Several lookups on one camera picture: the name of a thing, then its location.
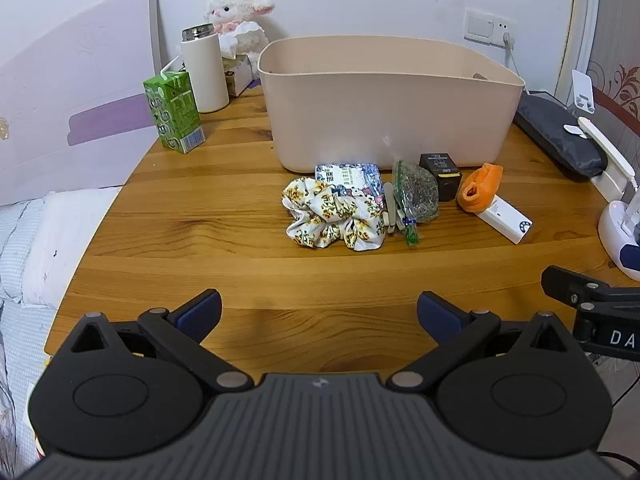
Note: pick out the tissue box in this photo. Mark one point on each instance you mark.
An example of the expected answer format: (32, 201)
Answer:
(242, 72)

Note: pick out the white plush lamb toy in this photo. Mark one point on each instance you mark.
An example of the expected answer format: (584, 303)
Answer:
(235, 7)

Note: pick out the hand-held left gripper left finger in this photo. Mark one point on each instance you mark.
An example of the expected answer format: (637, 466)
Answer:
(200, 310)

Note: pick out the beige plastic storage bin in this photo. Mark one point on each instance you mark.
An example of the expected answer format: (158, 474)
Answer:
(375, 110)

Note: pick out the pink and purple headboard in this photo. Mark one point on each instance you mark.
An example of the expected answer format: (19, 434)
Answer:
(75, 85)

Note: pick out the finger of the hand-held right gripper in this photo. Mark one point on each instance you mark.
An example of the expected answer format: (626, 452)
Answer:
(567, 284)

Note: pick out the green dried herb packet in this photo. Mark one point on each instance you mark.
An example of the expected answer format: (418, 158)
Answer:
(420, 190)

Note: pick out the white folding desk lamp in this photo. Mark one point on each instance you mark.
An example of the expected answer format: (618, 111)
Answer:
(607, 152)

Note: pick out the light blue bed sheet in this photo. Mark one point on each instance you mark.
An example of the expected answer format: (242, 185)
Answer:
(17, 240)

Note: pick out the green drink carton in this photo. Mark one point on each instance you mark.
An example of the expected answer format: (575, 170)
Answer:
(172, 110)

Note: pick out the white wall switch socket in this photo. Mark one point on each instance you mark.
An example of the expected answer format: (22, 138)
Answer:
(482, 25)

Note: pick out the white thermos bottle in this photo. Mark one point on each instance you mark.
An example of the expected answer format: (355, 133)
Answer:
(205, 75)

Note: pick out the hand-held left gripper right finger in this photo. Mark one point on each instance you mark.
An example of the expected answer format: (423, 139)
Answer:
(437, 315)

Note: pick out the floral fabric scrunchie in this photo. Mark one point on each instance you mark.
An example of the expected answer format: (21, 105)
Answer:
(325, 220)

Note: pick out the blue patterned packet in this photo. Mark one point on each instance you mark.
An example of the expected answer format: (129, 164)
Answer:
(350, 175)

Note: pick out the white door frame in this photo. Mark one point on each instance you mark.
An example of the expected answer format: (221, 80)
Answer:
(582, 20)

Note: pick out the small white box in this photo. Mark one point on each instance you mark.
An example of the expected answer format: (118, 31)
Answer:
(505, 217)

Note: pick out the white round stand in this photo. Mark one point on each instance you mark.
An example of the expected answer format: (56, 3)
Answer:
(612, 230)

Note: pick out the orange fabric piece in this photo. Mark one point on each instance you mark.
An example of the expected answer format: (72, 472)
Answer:
(482, 185)

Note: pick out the grey fabric pouch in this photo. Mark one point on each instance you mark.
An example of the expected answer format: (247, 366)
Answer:
(560, 135)

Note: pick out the small black box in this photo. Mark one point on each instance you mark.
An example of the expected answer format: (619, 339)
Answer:
(442, 172)

